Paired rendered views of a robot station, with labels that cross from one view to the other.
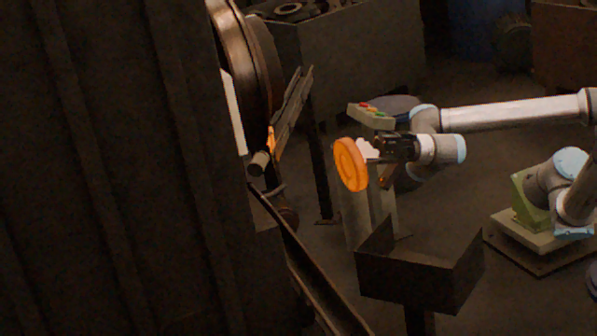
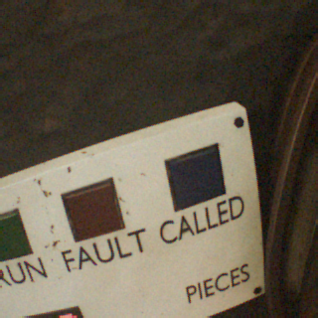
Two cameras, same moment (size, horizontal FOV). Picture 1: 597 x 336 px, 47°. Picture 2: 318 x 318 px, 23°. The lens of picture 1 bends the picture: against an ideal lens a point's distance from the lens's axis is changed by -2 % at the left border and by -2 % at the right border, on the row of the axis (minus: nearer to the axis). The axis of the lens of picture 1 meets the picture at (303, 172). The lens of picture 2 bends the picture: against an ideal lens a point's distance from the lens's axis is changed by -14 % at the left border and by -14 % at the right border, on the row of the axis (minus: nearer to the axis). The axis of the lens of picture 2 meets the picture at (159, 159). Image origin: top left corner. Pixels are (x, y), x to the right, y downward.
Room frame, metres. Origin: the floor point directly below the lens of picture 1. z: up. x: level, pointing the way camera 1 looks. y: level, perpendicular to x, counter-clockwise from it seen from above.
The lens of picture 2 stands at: (1.63, -0.40, 1.47)
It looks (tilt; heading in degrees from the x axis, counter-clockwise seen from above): 23 degrees down; 92
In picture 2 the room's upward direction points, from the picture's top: 12 degrees counter-clockwise
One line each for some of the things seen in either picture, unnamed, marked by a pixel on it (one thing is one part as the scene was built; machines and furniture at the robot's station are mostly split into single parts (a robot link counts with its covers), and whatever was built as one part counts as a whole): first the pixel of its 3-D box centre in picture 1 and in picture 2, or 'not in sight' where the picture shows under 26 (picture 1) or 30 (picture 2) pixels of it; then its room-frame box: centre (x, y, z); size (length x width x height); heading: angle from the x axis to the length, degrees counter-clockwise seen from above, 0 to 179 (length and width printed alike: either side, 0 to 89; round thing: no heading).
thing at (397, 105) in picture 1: (395, 145); not in sight; (3.27, -0.48, 0.22); 0.32 x 0.32 x 0.43
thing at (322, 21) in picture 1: (327, 50); not in sight; (4.64, -0.31, 0.39); 1.03 x 0.83 x 0.77; 123
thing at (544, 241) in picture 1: (544, 221); not in sight; (2.46, -0.95, 0.10); 0.32 x 0.32 x 0.04; 19
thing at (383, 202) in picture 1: (380, 172); not in sight; (2.79, -0.33, 0.31); 0.24 x 0.16 x 0.62; 18
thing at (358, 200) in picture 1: (353, 196); not in sight; (2.70, -0.19, 0.26); 0.12 x 0.12 x 0.52
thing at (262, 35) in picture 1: (258, 64); not in sight; (1.94, 0.07, 1.11); 0.28 x 0.06 x 0.28; 18
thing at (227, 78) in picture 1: (219, 102); (105, 261); (1.56, 0.16, 1.15); 0.26 x 0.02 x 0.18; 18
